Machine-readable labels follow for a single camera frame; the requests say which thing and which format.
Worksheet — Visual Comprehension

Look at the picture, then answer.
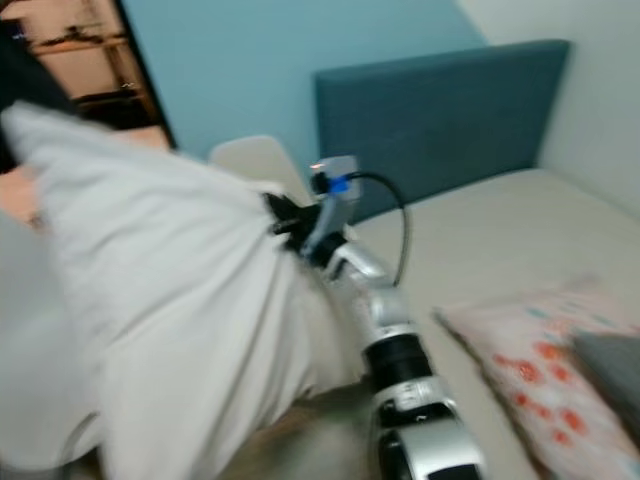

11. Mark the large white pillow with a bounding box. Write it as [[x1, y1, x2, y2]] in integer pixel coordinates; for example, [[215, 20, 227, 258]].
[[0, 100, 366, 480]]

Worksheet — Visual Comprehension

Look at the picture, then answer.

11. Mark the small cream pillow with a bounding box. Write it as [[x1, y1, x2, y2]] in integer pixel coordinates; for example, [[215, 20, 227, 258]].
[[209, 134, 313, 204]]

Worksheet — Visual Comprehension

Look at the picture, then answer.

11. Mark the pink floral pillow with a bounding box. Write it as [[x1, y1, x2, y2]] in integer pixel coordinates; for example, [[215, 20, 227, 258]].
[[434, 279, 640, 479]]

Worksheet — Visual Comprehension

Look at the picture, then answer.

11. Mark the teal upholstered headboard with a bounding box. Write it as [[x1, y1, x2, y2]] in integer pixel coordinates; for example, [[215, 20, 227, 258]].
[[312, 39, 572, 225]]

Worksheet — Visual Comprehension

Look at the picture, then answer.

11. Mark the beige bed mattress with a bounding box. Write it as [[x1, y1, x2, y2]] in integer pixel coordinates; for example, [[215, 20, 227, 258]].
[[345, 167, 640, 480]]

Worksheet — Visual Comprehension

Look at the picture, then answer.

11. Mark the wooden shelf rack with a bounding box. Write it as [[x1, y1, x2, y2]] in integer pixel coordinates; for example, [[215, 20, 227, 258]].
[[0, 0, 161, 136]]

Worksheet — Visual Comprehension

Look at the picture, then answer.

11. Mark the dark black object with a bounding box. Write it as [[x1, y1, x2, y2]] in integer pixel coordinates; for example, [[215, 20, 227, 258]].
[[0, 18, 49, 173]]

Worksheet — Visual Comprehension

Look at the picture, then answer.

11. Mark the grey cushion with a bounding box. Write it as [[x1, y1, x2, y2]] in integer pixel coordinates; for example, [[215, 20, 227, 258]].
[[569, 331, 640, 423]]

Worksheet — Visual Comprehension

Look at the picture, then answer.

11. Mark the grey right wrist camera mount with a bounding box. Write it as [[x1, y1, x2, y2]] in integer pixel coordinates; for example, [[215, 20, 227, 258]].
[[307, 154, 363, 253]]

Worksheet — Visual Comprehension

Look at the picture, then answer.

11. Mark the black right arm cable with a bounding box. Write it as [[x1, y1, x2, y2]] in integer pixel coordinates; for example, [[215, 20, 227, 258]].
[[358, 171, 413, 288]]

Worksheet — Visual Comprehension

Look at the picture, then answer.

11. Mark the black door frame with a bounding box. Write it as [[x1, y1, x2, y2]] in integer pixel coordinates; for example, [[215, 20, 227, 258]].
[[112, 0, 179, 151]]

